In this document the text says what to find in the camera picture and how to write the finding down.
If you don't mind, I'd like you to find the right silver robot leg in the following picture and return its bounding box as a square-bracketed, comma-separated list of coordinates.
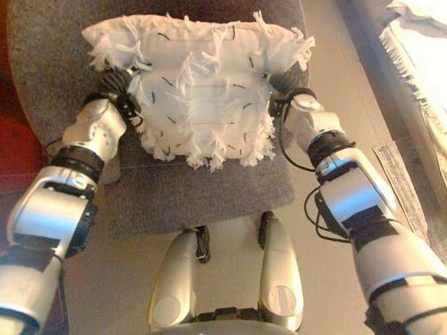
[250, 208, 309, 335]

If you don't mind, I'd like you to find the grey patterned rug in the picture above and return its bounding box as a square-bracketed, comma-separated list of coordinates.
[370, 138, 447, 292]

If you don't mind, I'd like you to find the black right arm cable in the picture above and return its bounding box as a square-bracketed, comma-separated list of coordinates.
[275, 96, 353, 249]

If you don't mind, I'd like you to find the white fringed cushion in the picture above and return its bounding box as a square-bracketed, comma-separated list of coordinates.
[80, 1, 325, 182]

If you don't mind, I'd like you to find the grey fabric armchair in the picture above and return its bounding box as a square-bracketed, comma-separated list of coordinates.
[4, 0, 321, 247]

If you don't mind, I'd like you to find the cream fringed bed blanket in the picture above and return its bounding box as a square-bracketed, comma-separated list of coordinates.
[377, 16, 447, 272]

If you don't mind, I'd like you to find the silver robot leg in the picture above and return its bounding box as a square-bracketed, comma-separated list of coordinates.
[250, 208, 309, 335]
[142, 224, 217, 333]

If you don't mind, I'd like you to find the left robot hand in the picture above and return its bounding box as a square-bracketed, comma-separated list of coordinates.
[97, 63, 143, 99]

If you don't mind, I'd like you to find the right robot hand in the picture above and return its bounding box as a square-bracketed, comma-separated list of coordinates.
[263, 68, 311, 96]

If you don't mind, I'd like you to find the left silver robot leg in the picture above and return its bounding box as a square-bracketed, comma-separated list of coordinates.
[142, 224, 217, 333]

